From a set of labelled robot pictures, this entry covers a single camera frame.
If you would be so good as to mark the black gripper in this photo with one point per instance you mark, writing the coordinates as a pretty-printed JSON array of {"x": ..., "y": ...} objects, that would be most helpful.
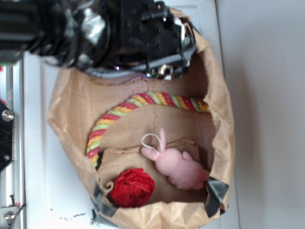
[{"x": 148, "y": 38}]

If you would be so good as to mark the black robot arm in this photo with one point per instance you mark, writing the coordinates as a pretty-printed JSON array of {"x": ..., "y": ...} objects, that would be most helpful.
[{"x": 103, "y": 38}]

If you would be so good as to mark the brown paper bag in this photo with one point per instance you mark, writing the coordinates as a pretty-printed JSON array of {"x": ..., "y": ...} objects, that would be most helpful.
[{"x": 101, "y": 122}]

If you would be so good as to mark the pink plush bunny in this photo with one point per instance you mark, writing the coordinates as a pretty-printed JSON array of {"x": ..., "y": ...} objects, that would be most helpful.
[{"x": 180, "y": 168}]

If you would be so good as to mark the red crumpled paper ball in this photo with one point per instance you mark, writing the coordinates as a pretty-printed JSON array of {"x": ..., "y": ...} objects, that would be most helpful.
[{"x": 132, "y": 188}]

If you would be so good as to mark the black mounting bracket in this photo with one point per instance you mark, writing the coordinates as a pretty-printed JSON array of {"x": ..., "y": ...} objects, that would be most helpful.
[{"x": 6, "y": 135}]

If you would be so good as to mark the aluminium frame rail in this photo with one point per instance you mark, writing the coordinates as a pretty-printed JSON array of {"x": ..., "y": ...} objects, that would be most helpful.
[{"x": 12, "y": 193}]

